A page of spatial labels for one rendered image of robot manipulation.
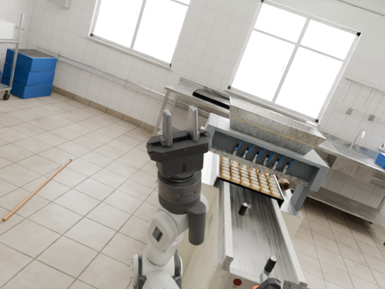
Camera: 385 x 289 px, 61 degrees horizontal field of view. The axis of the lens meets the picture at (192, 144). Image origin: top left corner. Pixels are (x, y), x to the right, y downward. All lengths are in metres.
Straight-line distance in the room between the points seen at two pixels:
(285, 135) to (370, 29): 3.34
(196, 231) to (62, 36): 5.30
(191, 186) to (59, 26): 5.35
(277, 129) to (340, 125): 3.23
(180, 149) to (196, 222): 0.16
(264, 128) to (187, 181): 1.30
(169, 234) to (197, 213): 0.08
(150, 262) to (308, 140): 1.28
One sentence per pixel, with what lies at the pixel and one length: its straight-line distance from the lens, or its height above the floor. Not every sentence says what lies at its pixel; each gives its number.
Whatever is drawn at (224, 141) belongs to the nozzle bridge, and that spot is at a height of 1.09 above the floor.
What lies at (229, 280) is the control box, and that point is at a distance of 1.35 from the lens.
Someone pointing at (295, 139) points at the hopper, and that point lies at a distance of 1.94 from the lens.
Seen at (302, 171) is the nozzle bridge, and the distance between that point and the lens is 2.05.
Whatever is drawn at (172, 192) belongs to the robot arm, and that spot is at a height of 1.31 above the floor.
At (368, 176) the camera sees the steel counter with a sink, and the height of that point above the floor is 0.73.
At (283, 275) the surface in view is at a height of 0.84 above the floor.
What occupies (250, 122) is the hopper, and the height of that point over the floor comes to 1.26.
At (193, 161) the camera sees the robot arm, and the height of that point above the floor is 1.38.
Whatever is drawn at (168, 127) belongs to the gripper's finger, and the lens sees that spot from 0.57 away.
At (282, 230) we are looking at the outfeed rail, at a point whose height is 0.90.
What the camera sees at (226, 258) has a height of 0.89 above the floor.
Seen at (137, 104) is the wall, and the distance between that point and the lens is 5.29.
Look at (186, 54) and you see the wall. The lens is 5.02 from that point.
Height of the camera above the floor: 1.59
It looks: 17 degrees down
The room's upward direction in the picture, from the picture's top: 20 degrees clockwise
